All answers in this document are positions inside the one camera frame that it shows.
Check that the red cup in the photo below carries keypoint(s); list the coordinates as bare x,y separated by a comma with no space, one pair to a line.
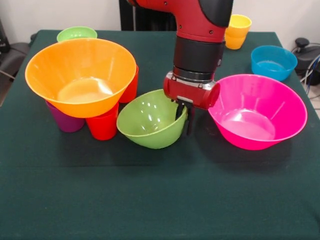
102,127

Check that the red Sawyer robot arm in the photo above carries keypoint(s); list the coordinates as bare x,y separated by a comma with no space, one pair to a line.
200,25

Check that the large orange bowl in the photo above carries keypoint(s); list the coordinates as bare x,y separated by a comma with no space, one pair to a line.
80,60

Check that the small green bowl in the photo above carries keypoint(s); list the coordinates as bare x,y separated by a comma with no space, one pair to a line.
76,32

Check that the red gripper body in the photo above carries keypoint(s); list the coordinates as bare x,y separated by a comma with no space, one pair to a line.
187,93

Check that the yellow cup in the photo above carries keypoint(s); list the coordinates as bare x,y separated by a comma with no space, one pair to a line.
233,42
241,23

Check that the large pink bowl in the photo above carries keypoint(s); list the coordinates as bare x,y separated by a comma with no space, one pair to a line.
250,135

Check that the large green bowl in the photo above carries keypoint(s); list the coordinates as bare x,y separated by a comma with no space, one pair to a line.
150,135

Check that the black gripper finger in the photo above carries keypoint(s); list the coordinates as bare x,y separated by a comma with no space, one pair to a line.
189,122
180,111

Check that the orange cup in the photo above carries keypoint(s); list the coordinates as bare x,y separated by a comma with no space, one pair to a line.
131,90

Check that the dark green tablecloth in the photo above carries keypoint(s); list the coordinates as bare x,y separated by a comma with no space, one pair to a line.
150,187

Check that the small blue bowl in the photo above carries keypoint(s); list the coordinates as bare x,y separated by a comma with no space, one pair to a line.
272,67

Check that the purple cup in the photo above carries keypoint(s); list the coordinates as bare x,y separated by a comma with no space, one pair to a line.
66,123

